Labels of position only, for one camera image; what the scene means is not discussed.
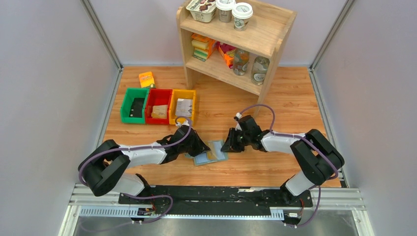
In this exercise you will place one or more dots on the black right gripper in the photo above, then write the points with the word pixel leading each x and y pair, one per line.
pixel 236 138

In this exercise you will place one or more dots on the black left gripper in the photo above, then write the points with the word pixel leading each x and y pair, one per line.
pixel 194 143

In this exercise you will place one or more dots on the teal card holder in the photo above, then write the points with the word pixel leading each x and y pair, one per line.
pixel 201 159

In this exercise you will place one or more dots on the tan card with logo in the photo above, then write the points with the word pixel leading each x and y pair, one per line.
pixel 159 111

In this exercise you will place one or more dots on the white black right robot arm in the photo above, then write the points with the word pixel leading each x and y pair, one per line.
pixel 318 159

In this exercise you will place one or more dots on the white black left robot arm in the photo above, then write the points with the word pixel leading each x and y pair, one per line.
pixel 104 169

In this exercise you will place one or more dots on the white packet in yellow bin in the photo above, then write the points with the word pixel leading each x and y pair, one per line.
pixel 184 107

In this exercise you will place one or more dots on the yellow plastic bin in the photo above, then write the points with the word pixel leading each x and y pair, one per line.
pixel 181 93

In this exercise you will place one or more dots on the red plastic bin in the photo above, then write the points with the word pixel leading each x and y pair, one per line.
pixel 157 97

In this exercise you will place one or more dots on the black item in green bin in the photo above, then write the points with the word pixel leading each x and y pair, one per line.
pixel 137 108

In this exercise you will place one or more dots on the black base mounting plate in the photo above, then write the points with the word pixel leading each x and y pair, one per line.
pixel 216 200

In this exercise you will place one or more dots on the wooden shelf unit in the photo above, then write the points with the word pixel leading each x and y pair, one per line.
pixel 266 35

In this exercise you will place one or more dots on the right clear glass bottle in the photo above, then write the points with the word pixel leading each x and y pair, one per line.
pixel 259 70

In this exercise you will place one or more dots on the clear glass bottle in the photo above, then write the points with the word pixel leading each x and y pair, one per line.
pixel 241 61
pixel 259 70

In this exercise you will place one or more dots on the orange yellow snack box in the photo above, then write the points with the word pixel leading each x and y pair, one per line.
pixel 146 80

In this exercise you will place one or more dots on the green plastic bin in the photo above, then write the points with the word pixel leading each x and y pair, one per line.
pixel 130 94

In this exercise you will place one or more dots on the left clear glass bottle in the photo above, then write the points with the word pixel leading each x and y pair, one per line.
pixel 241 61

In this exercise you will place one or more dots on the orange red snack box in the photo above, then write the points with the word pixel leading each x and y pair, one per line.
pixel 227 53

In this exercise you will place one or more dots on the stack of sponges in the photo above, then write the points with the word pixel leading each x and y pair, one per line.
pixel 203 46

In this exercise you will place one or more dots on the right coffee cup white lid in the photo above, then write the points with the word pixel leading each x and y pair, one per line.
pixel 241 12

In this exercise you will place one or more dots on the coffee cup white lid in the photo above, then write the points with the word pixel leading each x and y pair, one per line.
pixel 241 12
pixel 224 10

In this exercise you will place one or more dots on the left coffee cup white lid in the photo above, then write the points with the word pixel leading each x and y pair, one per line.
pixel 224 10

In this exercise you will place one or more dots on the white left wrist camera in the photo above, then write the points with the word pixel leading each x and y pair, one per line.
pixel 180 122

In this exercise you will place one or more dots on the aluminium frame rail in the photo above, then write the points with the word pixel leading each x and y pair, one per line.
pixel 84 203

